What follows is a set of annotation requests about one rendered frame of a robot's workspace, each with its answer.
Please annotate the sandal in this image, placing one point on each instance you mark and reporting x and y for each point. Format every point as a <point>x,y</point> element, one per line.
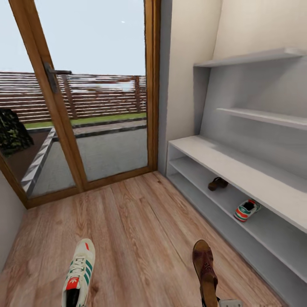
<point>202,258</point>
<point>217,183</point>

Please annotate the door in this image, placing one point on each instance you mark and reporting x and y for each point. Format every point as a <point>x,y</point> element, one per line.
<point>79,94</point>

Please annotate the gym shoe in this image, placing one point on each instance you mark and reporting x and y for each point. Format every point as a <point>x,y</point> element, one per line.
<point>76,288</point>
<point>246,209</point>

